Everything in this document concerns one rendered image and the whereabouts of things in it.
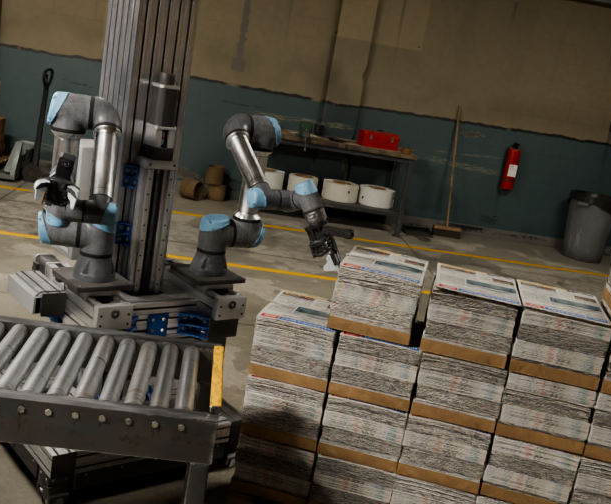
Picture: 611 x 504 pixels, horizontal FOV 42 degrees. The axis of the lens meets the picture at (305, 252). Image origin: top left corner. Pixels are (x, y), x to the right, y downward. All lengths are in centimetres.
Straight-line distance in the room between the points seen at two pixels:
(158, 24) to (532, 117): 721
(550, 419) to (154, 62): 189
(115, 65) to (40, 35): 628
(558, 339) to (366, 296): 64
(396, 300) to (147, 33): 132
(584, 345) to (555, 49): 738
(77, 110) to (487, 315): 153
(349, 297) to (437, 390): 43
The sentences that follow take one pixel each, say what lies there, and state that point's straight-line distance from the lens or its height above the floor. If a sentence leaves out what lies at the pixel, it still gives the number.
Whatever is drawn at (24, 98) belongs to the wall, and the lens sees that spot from 950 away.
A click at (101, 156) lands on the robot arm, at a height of 128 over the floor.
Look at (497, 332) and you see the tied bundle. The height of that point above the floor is 95.
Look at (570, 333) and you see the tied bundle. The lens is 273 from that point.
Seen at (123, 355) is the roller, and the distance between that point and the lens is 239.
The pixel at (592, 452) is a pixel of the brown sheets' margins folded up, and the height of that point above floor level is 63.
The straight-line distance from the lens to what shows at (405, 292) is 270.
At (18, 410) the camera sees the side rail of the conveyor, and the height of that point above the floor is 77.
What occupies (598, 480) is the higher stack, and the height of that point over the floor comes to 54.
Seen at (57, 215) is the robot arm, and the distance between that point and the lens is 266.
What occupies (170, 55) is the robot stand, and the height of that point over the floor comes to 164.
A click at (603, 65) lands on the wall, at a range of 1013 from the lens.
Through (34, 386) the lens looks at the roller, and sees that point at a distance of 217.
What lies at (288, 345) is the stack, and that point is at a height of 74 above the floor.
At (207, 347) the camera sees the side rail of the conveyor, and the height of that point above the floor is 80.
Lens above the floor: 171
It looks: 13 degrees down
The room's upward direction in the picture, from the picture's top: 10 degrees clockwise
